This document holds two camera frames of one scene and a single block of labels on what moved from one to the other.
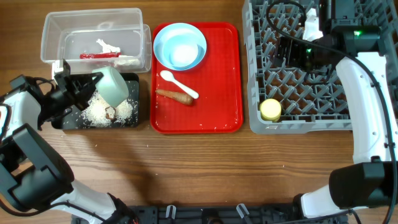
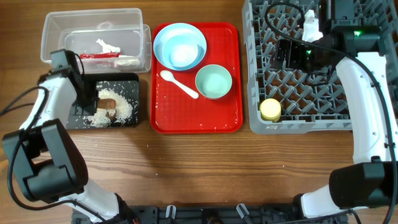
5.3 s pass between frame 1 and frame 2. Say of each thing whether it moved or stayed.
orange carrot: moved
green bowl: moved
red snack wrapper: stayed
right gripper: stayed
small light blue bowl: stayed
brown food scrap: stayed
